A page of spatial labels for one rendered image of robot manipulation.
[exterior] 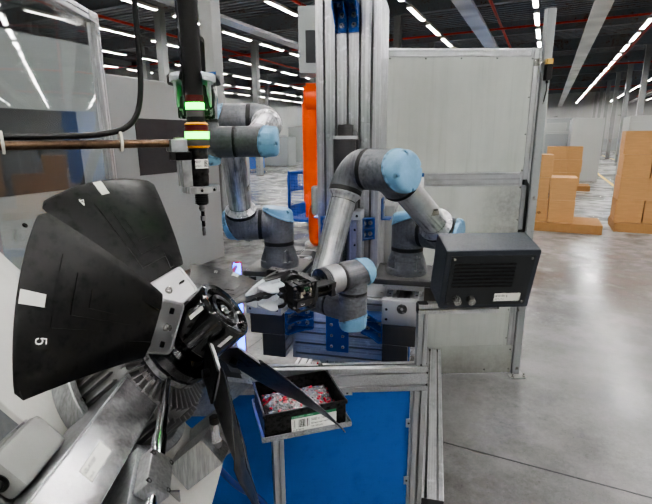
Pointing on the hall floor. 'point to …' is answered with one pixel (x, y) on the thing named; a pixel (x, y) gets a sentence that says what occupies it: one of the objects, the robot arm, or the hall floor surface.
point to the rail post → (417, 446)
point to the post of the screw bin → (278, 472)
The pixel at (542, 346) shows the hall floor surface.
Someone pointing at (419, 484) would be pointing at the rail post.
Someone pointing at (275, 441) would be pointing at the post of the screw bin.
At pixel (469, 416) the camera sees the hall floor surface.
